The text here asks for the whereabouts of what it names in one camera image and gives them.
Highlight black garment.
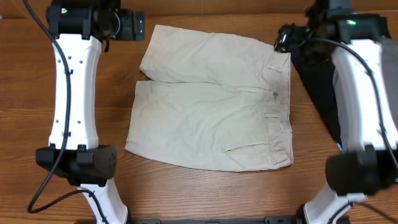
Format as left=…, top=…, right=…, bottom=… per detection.
left=291, top=44, right=341, bottom=144

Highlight grey garment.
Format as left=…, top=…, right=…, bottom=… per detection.
left=381, top=37, right=398, bottom=128

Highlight beige khaki shorts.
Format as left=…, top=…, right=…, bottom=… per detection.
left=125, top=25, right=294, bottom=172

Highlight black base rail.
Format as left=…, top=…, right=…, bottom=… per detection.
left=127, top=216, right=306, bottom=224

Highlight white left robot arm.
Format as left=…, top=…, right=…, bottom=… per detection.
left=35, top=1, right=145, bottom=223

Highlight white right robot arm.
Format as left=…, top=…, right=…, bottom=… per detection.
left=265, top=0, right=397, bottom=223

